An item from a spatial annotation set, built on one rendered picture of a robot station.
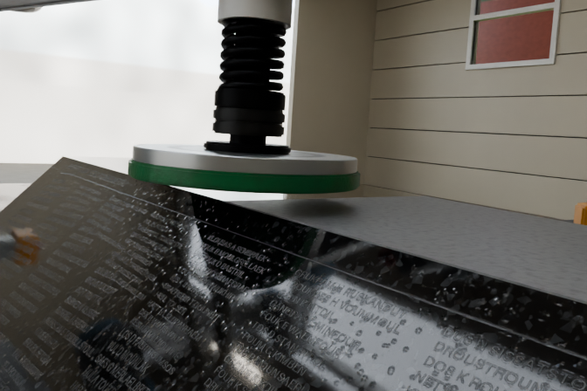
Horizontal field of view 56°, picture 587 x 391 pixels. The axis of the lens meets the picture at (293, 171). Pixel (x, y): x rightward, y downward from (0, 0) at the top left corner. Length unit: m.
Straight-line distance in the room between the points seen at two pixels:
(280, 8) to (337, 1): 8.92
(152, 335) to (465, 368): 0.25
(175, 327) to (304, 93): 8.51
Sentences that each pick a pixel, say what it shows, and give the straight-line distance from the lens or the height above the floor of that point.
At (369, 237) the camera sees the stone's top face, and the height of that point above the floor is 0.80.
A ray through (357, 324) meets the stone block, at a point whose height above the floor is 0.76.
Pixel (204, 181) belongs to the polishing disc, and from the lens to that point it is 0.43.
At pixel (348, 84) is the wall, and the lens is 9.45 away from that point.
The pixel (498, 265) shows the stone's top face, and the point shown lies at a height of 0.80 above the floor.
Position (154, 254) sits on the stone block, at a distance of 0.54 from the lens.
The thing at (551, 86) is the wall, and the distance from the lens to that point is 7.57.
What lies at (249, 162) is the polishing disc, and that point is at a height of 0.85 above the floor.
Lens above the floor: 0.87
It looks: 4 degrees down
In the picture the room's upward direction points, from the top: 4 degrees clockwise
